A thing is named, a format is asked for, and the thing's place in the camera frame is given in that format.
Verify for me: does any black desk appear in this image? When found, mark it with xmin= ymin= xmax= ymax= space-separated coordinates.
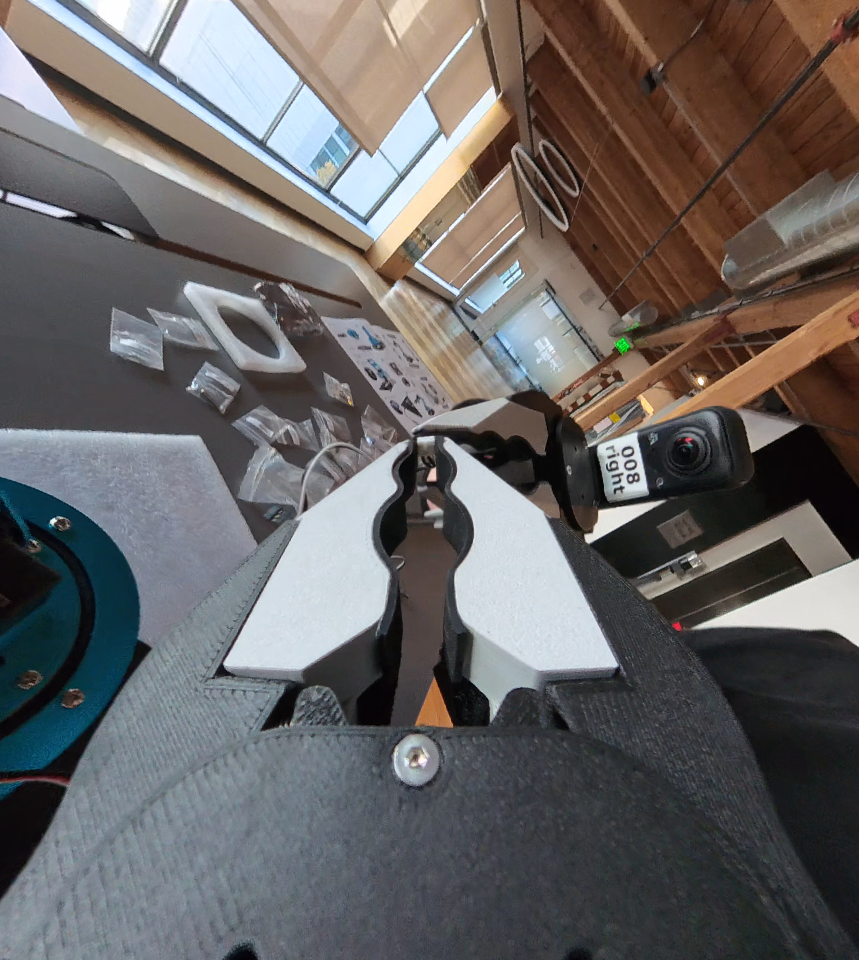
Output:
xmin=0 ymin=183 xmax=470 ymax=732

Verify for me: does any beige roller blind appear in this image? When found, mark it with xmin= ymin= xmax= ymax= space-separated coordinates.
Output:
xmin=424 ymin=43 xmax=500 ymax=140
xmin=414 ymin=159 xmax=528 ymax=294
xmin=236 ymin=0 xmax=481 ymax=157

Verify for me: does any dark grey desk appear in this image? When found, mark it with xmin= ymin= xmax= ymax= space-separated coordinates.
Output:
xmin=0 ymin=0 xmax=162 ymax=240

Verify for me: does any blue toy robot arm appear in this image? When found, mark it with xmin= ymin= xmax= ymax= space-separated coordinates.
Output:
xmin=0 ymin=408 xmax=155 ymax=948

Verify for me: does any silver foil bag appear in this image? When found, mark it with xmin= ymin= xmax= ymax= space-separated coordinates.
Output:
xmin=251 ymin=279 xmax=326 ymax=336

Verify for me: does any ring ceiling lamp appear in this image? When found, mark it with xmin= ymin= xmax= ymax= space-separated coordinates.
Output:
xmin=536 ymin=137 xmax=582 ymax=199
xmin=509 ymin=141 xmax=573 ymax=234

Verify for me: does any white thin cable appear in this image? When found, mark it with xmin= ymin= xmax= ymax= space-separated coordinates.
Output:
xmin=299 ymin=441 xmax=372 ymax=520

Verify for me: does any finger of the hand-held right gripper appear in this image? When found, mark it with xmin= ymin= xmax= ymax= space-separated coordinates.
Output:
xmin=412 ymin=396 xmax=554 ymax=450
xmin=474 ymin=444 xmax=547 ymax=496

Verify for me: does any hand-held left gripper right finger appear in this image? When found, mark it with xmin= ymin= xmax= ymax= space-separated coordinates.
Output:
xmin=435 ymin=436 xmax=620 ymax=690

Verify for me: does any group of clear plastic bags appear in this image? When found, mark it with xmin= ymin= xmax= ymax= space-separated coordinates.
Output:
xmin=109 ymin=306 xmax=402 ymax=520

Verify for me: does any grey foam mat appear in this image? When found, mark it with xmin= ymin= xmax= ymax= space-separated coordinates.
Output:
xmin=0 ymin=427 xmax=260 ymax=648

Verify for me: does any white foam frame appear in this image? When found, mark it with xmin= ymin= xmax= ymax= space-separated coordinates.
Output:
xmin=182 ymin=279 xmax=308 ymax=375

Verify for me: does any silver air duct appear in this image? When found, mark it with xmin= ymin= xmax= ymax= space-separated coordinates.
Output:
xmin=720 ymin=138 xmax=859 ymax=292

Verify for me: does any printed instruction sheet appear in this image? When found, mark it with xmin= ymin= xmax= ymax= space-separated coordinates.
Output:
xmin=320 ymin=315 xmax=457 ymax=438

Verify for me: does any wooden window pillar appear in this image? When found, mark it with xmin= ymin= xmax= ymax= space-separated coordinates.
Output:
xmin=364 ymin=97 xmax=515 ymax=280

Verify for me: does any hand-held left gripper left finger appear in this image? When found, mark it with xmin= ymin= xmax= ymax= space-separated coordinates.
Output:
xmin=223 ymin=441 xmax=417 ymax=685

